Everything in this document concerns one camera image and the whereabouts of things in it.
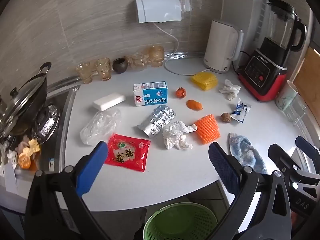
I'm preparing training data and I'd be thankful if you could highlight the silver blister pack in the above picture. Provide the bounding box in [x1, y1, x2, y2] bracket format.
[137, 105, 177, 139]

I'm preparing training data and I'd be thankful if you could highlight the clear drinking glass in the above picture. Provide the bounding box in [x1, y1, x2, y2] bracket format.
[285, 94, 307, 126]

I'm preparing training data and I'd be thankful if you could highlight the tall amber glass cup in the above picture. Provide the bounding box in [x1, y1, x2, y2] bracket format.
[149, 45, 165, 68]

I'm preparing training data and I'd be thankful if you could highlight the red snack packet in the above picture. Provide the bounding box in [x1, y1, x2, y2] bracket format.
[104, 133, 152, 173]

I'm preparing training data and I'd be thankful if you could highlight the green plastic basket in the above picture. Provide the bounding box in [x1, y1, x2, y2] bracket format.
[142, 202, 218, 240]

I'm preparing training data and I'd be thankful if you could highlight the red black blender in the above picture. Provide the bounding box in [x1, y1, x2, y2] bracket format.
[237, 0, 307, 102]

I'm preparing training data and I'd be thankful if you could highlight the orange foam fruit net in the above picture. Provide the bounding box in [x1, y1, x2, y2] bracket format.
[194, 114, 221, 145]

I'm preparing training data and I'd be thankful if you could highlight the foil-lined stove burner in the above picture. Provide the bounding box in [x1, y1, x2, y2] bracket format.
[33, 102, 61, 145]

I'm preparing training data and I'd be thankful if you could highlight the clear plastic bag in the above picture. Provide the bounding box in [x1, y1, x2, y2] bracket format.
[79, 108, 122, 146]

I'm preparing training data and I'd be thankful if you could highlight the clear glass pitcher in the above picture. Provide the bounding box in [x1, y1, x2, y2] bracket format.
[128, 51, 152, 71]

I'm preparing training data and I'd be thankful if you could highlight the yellow foam fruit net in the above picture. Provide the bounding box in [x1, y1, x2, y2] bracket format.
[191, 71, 218, 91]

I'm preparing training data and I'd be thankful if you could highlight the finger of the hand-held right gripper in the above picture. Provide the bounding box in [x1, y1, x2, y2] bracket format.
[268, 144, 302, 178]
[295, 135, 320, 161]

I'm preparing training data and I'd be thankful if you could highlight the black wok with lid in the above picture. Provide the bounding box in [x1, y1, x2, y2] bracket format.
[1, 73, 48, 129]

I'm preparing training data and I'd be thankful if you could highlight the white green mug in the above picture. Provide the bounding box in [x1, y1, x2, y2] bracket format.
[275, 80, 298, 111]

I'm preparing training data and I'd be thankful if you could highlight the small crumpled white tissue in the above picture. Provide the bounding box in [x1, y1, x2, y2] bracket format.
[219, 79, 241, 101]

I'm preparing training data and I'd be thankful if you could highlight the wooden board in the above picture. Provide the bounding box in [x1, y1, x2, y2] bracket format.
[292, 47, 320, 99]

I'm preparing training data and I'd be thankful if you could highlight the white electric kettle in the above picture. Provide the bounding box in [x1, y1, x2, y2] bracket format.
[204, 19, 244, 74]

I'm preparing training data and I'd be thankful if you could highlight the dark brown tea cup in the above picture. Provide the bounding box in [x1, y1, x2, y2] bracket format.
[112, 57, 129, 74]

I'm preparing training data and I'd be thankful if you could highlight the blue white torn wrapper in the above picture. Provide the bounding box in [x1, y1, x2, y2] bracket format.
[230, 98, 252, 123]

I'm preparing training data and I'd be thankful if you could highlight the tangerine peel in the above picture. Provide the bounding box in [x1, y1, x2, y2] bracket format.
[18, 152, 32, 169]

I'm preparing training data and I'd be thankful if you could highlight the blue white dish cloth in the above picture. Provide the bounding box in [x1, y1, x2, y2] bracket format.
[228, 132, 268, 174]

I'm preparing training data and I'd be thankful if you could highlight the white power cable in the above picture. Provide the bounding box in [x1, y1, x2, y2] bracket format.
[152, 0, 213, 76]

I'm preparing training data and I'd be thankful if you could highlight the white foam block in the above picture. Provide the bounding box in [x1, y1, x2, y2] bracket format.
[93, 93, 126, 111]

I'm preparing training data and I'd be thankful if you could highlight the white wall socket cover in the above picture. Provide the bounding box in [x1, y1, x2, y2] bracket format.
[136, 0, 182, 23]

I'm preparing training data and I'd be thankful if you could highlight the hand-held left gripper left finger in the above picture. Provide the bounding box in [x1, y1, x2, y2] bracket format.
[24, 141, 112, 240]

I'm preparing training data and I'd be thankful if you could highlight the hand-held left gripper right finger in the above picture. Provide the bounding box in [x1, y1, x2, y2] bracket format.
[207, 142, 293, 240]

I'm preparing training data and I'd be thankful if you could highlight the large white tissue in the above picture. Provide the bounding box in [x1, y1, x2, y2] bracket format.
[162, 120, 198, 150]

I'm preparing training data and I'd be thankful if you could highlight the blue white milk carton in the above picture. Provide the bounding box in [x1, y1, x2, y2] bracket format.
[132, 81, 168, 107]

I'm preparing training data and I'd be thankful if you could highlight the orange peel piece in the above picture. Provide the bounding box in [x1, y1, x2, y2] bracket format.
[187, 99, 202, 111]

